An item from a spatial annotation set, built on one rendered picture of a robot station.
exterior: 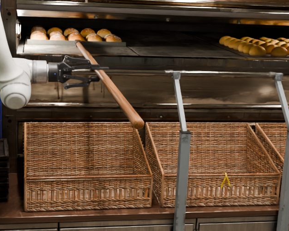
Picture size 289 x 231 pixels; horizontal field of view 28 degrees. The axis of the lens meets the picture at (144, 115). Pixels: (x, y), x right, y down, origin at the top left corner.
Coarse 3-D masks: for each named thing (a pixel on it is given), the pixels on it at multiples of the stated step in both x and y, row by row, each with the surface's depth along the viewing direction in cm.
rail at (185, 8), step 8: (24, 0) 257; (32, 0) 257; (40, 0) 258; (136, 8) 266; (144, 8) 267; (152, 8) 268; (160, 8) 268; (168, 8) 269; (176, 8) 270; (184, 8) 271; (192, 8) 271; (200, 8) 272; (208, 8) 273; (216, 8) 274; (224, 8) 274; (232, 8) 275
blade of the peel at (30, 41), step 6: (30, 42) 316; (36, 42) 317; (42, 42) 317; (48, 42) 318; (54, 42) 319; (60, 42) 319; (66, 42) 320; (72, 42) 321; (84, 42) 322; (90, 42) 323; (96, 42) 323; (102, 42) 324; (108, 42) 325; (114, 42) 325; (120, 42) 326
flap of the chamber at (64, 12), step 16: (48, 16) 277; (64, 16) 276; (80, 16) 276; (112, 16) 275; (128, 16) 275; (144, 16) 274; (160, 16) 274; (176, 16) 274; (192, 16) 273; (208, 16) 273; (224, 16) 274; (240, 16) 276; (256, 16) 278; (272, 16) 279; (288, 16) 281
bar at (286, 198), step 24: (72, 72) 245; (120, 72) 248; (144, 72) 250; (168, 72) 252; (192, 72) 254; (216, 72) 257; (240, 72) 259; (264, 72) 261; (288, 120) 251; (288, 144) 248; (288, 168) 249; (288, 192) 252; (288, 216) 254
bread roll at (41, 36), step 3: (39, 33) 320; (33, 36) 318; (36, 36) 318; (39, 36) 318; (42, 36) 319; (45, 36) 320; (39, 39) 318; (42, 39) 318; (45, 39) 319; (48, 39) 321
